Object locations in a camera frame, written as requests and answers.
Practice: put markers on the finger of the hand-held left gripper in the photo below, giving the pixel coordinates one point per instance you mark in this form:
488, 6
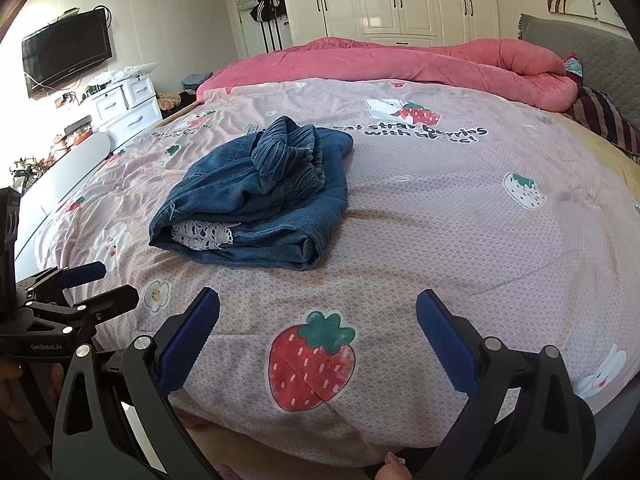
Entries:
110, 302
82, 272

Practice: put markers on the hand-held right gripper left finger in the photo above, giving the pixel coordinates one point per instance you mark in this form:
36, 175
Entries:
192, 340

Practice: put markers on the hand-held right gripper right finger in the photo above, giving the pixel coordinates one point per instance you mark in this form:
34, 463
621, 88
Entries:
445, 340

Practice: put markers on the blue denim pants with lace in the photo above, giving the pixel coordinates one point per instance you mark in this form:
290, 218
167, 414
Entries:
240, 180

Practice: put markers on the person's left hand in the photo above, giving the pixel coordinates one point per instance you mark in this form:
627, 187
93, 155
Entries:
12, 385

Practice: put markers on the person's right hand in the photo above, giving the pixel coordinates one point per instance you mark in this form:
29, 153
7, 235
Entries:
395, 467

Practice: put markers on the white rounded board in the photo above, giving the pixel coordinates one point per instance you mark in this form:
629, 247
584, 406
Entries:
75, 160

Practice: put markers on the pink strawberry printed bedsheet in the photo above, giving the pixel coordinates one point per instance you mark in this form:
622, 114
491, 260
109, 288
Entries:
450, 220

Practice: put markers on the colourful box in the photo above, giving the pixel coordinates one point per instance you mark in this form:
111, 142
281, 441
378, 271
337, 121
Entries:
77, 132

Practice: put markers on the white drawer cabinet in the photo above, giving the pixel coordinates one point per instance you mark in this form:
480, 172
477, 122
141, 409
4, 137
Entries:
125, 110

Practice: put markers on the brown stuffed toy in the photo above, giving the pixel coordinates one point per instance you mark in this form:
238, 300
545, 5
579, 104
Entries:
170, 101

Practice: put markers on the white plastic bag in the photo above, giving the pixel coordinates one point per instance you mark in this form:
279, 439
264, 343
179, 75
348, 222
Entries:
125, 74

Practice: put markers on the blue round hat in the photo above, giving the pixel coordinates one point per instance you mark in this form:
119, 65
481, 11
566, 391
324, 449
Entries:
194, 81

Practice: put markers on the beige bed sheet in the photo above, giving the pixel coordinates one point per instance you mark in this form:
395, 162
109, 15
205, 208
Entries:
600, 150

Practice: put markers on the striped pillow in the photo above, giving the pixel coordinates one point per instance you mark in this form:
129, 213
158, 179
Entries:
605, 115

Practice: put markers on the pink quilt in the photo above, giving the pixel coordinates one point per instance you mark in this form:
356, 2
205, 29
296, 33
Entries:
400, 60

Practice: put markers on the white door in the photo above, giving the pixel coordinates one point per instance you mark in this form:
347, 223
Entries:
235, 30

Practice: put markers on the teal and red cloth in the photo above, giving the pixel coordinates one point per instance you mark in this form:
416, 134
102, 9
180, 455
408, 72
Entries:
573, 67

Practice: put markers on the grey padded headboard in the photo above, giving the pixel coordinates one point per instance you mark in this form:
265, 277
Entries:
590, 45

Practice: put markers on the white wardrobe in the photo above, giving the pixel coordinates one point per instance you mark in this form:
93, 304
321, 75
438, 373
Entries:
380, 0

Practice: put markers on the black wall television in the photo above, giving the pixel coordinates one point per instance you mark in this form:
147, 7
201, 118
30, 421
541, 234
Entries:
65, 50

